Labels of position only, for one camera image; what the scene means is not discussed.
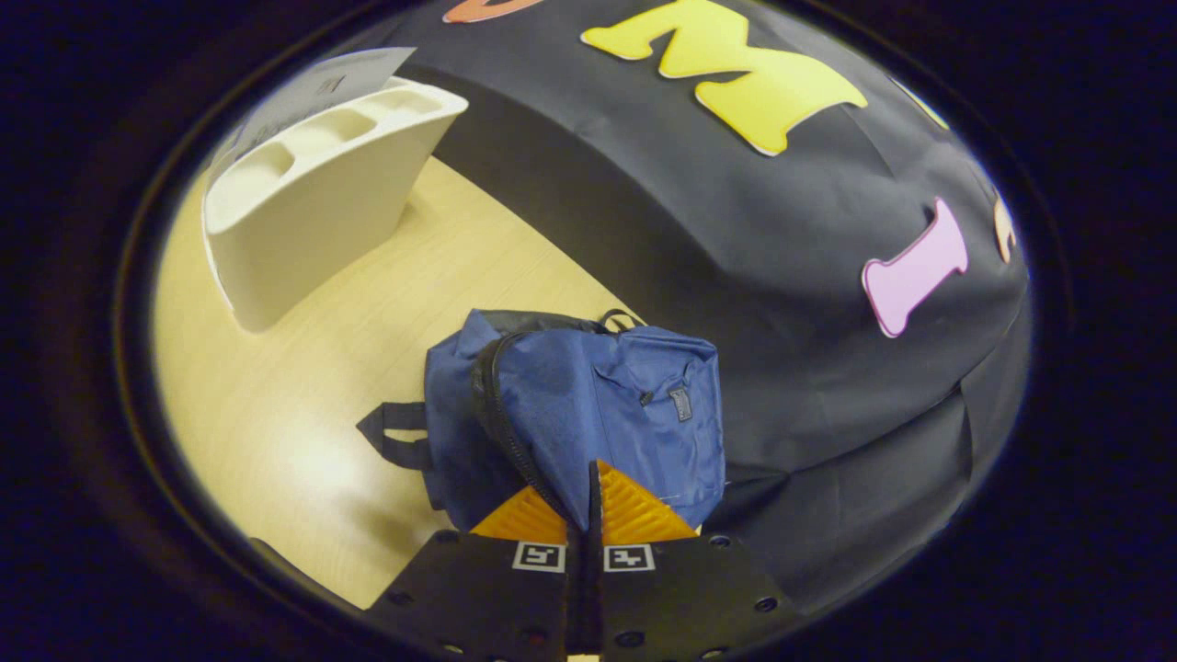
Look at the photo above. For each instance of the white cover book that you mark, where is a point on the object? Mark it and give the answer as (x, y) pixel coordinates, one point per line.
(313, 97)

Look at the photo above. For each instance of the white plastic bookshelf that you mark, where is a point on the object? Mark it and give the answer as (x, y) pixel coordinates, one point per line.
(313, 230)

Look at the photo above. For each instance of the blue schoolbag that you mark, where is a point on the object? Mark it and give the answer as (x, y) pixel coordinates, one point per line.
(607, 405)

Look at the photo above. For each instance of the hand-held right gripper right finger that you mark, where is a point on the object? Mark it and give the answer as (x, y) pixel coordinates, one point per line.
(690, 598)

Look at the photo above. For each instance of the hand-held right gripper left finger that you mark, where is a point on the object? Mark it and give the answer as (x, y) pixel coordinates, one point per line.
(487, 598)

